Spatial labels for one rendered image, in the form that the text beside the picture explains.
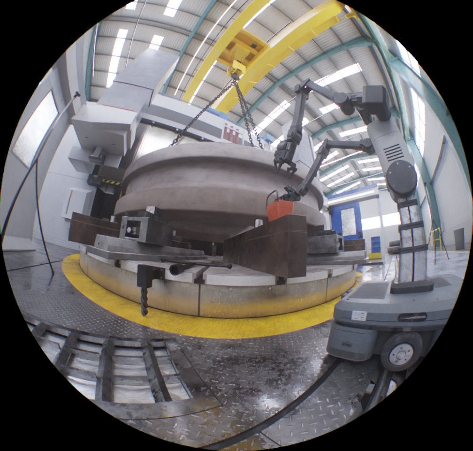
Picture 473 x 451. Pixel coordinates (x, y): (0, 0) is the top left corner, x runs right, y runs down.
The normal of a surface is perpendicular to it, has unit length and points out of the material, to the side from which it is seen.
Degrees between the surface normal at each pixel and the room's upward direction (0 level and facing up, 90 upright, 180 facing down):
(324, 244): 90
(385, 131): 90
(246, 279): 90
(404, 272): 90
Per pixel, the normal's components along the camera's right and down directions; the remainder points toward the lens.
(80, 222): 0.86, -0.08
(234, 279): 0.15, -0.23
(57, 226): 0.56, -0.17
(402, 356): -0.83, -0.18
